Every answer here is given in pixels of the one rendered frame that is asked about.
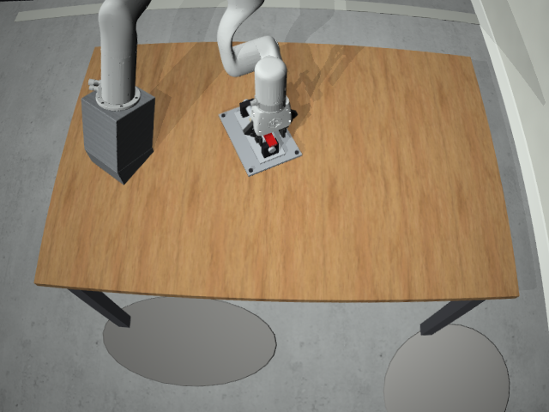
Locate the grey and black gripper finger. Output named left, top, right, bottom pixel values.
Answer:
left=243, top=121, right=262, bottom=147
left=279, top=110, right=298, bottom=138

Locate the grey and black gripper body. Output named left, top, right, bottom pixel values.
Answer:
left=250, top=98, right=292, bottom=136

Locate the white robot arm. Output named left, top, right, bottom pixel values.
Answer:
left=88, top=0, right=287, bottom=112

